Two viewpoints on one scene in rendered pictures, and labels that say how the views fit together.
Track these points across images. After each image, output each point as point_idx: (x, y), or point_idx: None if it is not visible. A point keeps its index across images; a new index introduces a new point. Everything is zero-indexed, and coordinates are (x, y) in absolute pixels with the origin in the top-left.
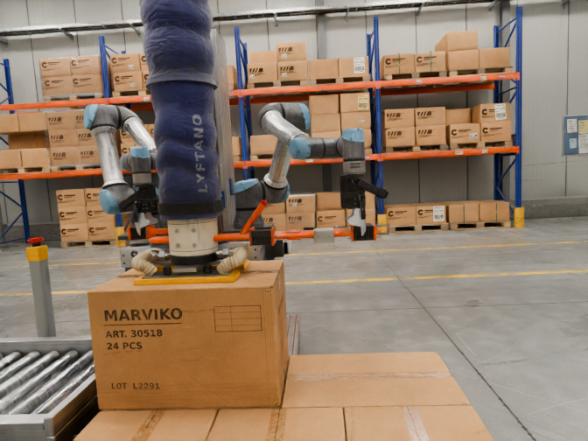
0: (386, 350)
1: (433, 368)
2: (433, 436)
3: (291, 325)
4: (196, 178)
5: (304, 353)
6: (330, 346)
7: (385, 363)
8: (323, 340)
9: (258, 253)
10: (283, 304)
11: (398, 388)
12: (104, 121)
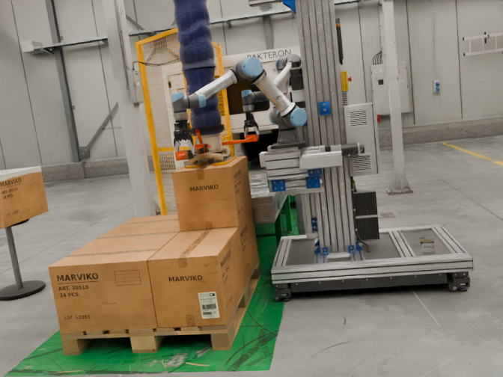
0: (472, 339)
1: (192, 253)
2: (131, 253)
3: (433, 257)
4: (191, 116)
5: (443, 295)
6: (472, 307)
7: (209, 244)
8: (489, 302)
9: (260, 161)
10: (215, 190)
11: (176, 247)
12: (278, 67)
